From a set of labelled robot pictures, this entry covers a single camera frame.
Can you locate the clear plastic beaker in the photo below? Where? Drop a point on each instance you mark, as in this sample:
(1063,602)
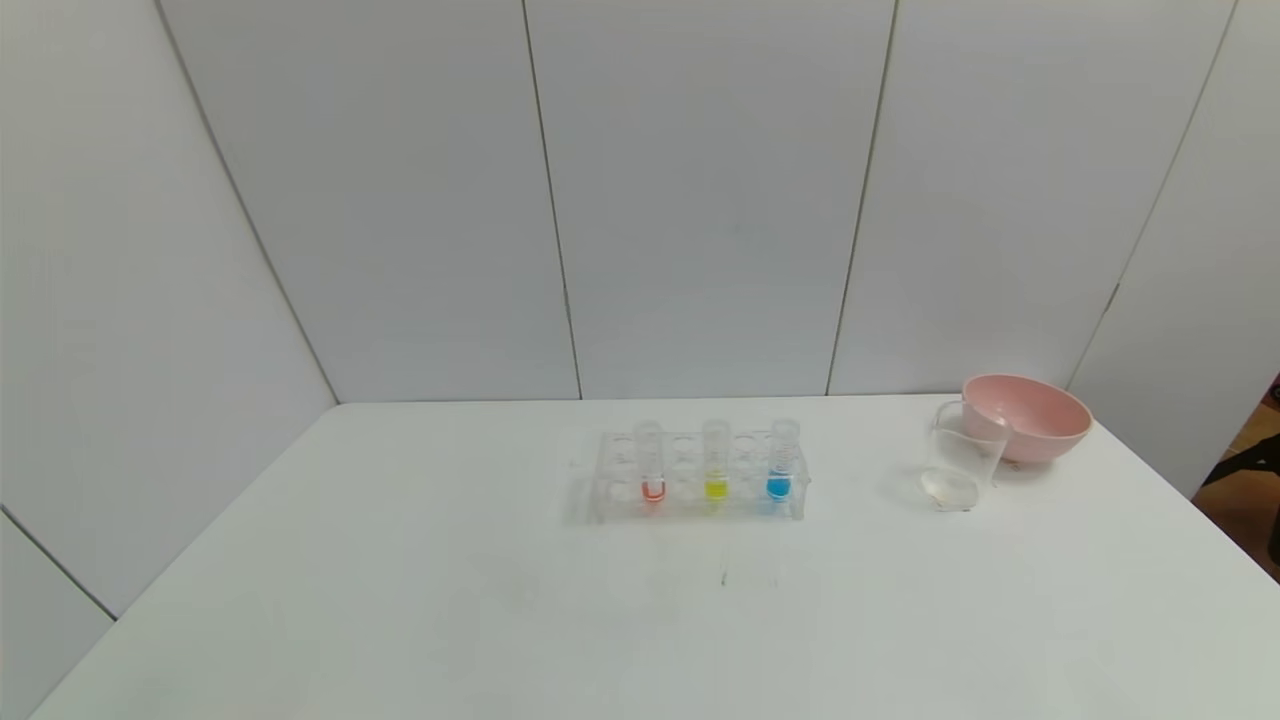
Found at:
(960,470)

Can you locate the test tube with red pigment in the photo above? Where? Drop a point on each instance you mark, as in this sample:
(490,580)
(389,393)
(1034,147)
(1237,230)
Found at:
(651,470)

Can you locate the black stand leg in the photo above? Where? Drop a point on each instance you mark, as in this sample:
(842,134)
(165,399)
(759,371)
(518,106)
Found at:
(1250,457)

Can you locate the test tube with yellow pigment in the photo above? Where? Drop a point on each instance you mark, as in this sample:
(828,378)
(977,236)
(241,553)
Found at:
(716,470)

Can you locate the pink bowl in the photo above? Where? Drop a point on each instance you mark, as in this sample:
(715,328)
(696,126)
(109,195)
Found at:
(1045,420)

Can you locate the clear acrylic test tube rack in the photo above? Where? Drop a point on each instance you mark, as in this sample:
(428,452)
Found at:
(685,470)

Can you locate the test tube with blue pigment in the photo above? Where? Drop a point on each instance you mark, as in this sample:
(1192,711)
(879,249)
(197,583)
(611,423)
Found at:
(783,465)

